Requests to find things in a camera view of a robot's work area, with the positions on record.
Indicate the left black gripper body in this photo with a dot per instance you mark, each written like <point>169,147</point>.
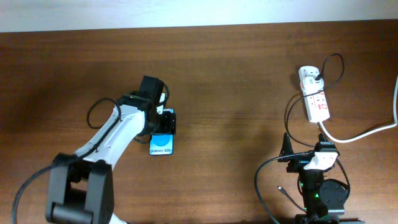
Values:
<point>162,124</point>

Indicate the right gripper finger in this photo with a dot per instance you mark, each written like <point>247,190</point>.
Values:
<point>286,149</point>
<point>322,138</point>

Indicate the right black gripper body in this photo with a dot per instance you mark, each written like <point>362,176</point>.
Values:
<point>298,160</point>

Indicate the blue Samsung Galaxy smartphone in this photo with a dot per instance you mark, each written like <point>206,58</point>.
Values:
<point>161,145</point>

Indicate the white power strip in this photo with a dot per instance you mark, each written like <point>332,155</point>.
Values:
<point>315,103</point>

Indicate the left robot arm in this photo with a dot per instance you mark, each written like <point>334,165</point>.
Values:
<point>81,184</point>

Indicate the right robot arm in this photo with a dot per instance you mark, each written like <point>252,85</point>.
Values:
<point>323,198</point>

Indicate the white charger adapter plug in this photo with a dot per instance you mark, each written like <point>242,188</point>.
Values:
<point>310,85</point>

